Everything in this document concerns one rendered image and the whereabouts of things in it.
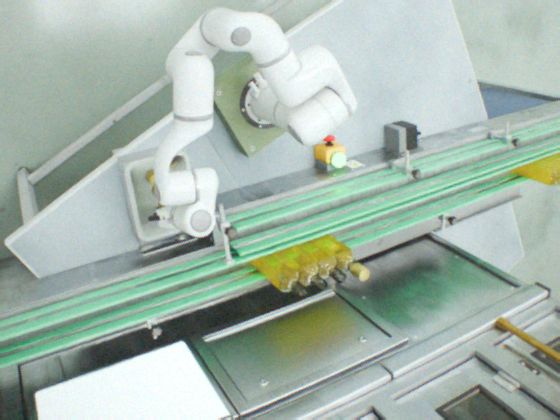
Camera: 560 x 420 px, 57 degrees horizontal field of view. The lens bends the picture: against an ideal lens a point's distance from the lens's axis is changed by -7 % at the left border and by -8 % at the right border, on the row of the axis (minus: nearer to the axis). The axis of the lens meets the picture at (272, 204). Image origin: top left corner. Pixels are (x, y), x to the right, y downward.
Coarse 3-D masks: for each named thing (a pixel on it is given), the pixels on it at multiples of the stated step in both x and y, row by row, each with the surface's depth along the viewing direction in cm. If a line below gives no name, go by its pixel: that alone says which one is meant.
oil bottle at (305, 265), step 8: (288, 248) 151; (296, 248) 151; (288, 256) 147; (296, 256) 147; (304, 256) 146; (296, 264) 143; (304, 264) 143; (312, 264) 142; (304, 272) 140; (312, 272) 141; (304, 280) 141
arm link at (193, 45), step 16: (192, 32) 114; (176, 48) 114; (192, 48) 113; (208, 48) 117; (176, 64) 108; (192, 64) 106; (208, 64) 108; (176, 80) 108; (192, 80) 107; (208, 80) 109; (176, 96) 110; (192, 96) 108; (208, 96) 110; (176, 112) 111; (192, 112) 110; (208, 112) 112
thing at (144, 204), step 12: (180, 156) 144; (132, 168) 143; (144, 168) 145; (180, 168) 147; (132, 180) 144; (144, 180) 146; (132, 192) 138; (144, 192) 147; (132, 204) 139; (144, 204) 148; (156, 204) 150; (144, 216) 149; (144, 228) 148; (156, 228) 148
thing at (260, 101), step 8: (256, 72) 143; (256, 80) 143; (264, 80) 144; (256, 88) 144; (264, 88) 143; (248, 96) 146; (256, 96) 143; (264, 96) 141; (272, 96) 137; (248, 104) 147; (256, 104) 144; (264, 104) 139; (272, 104) 135; (248, 112) 147; (256, 112) 146; (264, 112) 140; (272, 112) 135; (256, 120) 149; (264, 120) 150; (272, 120) 137
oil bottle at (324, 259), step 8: (312, 240) 154; (304, 248) 150; (312, 248) 150; (320, 248) 149; (312, 256) 146; (320, 256) 145; (328, 256) 145; (320, 264) 143; (328, 264) 143; (336, 264) 144; (320, 272) 144
